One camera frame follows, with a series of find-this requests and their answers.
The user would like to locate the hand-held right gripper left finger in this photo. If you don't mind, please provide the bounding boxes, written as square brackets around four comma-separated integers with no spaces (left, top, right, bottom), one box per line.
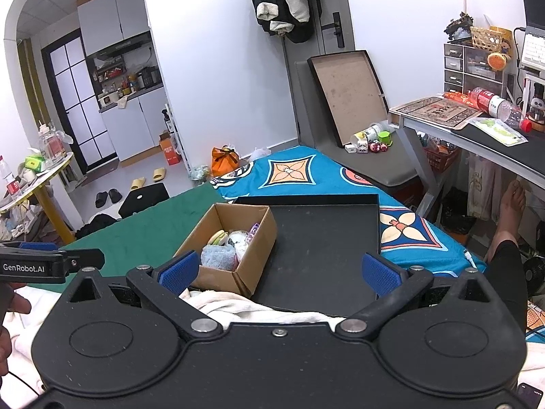
[64,251,222,340]

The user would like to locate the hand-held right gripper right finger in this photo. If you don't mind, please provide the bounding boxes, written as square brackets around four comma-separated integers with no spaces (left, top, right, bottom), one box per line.
[336,253,497,340]

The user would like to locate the grey plush toy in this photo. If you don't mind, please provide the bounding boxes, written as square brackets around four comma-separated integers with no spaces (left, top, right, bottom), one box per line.
[200,244,239,272]

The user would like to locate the black tray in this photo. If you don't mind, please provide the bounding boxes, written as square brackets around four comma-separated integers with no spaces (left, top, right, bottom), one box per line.
[232,194,380,317]

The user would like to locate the bagged white plush toy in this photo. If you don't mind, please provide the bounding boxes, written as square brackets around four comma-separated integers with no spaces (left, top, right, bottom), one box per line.
[228,230,253,261]

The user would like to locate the brown cardboard box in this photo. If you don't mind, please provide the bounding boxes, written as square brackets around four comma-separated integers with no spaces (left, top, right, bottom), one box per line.
[174,203,277,298]

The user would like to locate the person's left hand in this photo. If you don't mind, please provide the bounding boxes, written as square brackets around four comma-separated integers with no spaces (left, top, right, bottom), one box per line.
[0,292,33,378]

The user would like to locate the green bed cloth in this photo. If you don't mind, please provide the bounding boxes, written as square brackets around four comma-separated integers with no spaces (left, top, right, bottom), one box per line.
[64,183,233,290]

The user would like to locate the round table with yellow rim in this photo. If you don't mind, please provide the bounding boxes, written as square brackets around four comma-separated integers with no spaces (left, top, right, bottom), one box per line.
[0,151,76,244]

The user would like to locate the white fleece blanket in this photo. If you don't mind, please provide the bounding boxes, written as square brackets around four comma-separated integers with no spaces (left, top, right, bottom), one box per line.
[0,285,345,395]

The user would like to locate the water bottle with red label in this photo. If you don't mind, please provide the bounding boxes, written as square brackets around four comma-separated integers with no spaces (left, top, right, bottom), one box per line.
[0,155,22,199]

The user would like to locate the black stool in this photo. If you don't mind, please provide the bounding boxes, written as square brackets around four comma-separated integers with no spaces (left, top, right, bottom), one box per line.
[118,182,170,219]

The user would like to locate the glass jar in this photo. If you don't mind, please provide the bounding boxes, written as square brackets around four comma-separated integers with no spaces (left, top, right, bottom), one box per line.
[38,121,67,167]

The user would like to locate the blue patterned blanket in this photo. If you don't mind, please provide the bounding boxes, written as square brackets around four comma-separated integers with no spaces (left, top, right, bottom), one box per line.
[211,146,488,275]

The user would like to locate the orange bag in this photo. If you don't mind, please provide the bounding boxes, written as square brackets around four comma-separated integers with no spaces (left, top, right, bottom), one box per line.
[212,146,239,177]

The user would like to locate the orange cardboard box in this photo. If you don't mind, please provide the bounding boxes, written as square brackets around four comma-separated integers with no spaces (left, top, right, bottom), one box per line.
[159,131,182,166]

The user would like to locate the person's leg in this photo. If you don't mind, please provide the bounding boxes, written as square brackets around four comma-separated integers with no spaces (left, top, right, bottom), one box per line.
[484,179,531,334]

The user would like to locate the red basket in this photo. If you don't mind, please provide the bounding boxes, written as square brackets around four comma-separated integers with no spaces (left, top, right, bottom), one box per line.
[423,147,461,174]

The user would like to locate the white kitchen cabinet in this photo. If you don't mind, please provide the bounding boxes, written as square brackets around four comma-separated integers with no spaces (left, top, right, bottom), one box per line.
[77,0,176,163]

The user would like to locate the white narrow rack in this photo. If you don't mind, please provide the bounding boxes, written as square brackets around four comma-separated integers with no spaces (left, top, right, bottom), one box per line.
[162,102,190,175]

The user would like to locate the clear plastic jar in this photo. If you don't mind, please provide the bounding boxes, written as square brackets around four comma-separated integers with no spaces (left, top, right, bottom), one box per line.
[351,123,394,143]

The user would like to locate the black framed glass door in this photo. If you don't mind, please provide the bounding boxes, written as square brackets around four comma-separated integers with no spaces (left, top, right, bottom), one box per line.
[40,29,118,171]

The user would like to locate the black fan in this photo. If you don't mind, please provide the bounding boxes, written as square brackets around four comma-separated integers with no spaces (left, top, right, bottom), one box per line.
[523,256,545,299]

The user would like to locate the grey desk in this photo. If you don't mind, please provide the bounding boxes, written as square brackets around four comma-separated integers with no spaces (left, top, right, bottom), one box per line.
[388,96,545,227]

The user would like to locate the patterned desk mat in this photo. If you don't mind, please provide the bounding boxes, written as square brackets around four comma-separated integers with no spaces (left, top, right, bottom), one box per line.
[389,96,495,129]

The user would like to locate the black framed board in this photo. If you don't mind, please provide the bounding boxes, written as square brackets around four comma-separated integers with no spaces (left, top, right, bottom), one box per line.
[307,50,389,148]

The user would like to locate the green flat packet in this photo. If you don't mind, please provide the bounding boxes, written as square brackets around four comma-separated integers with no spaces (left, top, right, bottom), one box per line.
[468,117,529,146]

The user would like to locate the black phone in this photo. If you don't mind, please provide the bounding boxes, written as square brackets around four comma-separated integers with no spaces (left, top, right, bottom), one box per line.
[515,382,544,409]

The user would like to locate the plastic bottle with red label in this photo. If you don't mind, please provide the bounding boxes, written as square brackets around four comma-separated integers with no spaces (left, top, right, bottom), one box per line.
[468,87,533,133]

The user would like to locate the grey drawer organizer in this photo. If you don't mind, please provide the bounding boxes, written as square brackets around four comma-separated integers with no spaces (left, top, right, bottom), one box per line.
[443,43,509,99]

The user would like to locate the woven basket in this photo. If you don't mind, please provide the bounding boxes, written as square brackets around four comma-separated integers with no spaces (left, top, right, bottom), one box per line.
[470,27,514,56]

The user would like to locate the clothes hanging on door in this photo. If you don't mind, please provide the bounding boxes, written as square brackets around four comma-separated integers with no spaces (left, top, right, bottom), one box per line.
[251,0,321,43]

